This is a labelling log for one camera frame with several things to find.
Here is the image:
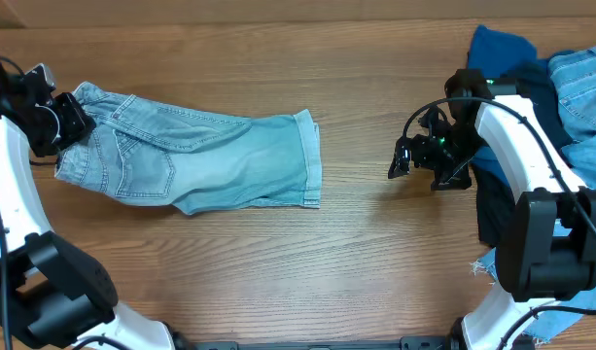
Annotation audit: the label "light blue denim shorts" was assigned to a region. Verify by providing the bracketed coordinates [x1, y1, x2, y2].
[55, 82, 323, 215]

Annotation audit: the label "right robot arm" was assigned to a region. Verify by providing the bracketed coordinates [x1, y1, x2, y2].
[388, 69, 596, 350]

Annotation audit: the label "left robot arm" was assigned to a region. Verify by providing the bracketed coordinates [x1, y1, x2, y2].
[0, 55, 192, 349]

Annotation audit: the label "dark navy garment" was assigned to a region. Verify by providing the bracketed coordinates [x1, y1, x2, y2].
[472, 61, 573, 247]

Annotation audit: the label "blue shirt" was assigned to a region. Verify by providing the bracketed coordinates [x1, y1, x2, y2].
[465, 24, 576, 189]

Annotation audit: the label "blue denim jeans pile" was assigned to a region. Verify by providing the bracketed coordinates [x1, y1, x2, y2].
[470, 44, 596, 344]

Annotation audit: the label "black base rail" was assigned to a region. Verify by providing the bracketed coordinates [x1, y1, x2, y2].
[193, 335, 447, 350]

